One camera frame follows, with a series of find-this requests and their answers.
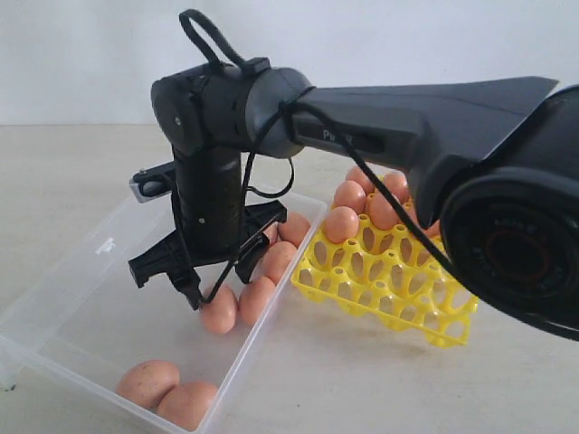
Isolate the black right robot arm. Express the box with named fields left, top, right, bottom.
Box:
left=128, top=60, right=578, bottom=340

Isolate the clear plastic storage box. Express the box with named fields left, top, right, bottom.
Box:
left=0, top=180, right=327, bottom=434

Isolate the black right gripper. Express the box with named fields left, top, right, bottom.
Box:
left=128, top=148, right=288, bottom=310

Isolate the yellow plastic egg tray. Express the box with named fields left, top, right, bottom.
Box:
left=291, top=214, right=479, bottom=348

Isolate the brown egg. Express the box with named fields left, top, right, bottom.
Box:
left=383, top=171, right=410, bottom=204
left=278, top=212, right=310, bottom=248
left=239, top=276, right=276, bottom=326
left=404, top=203, right=441, bottom=239
left=367, top=193, right=399, bottom=231
left=200, top=284, right=238, bottom=335
left=262, top=241, right=297, bottom=285
left=263, top=223, right=279, bottom=246
left=332, top=180, right=366, bottom=214
left=115, top=360, right=180, bottom=410
left=323, top=206, right=359, bottom=244
left=346, top=166, right=375, bottom=194

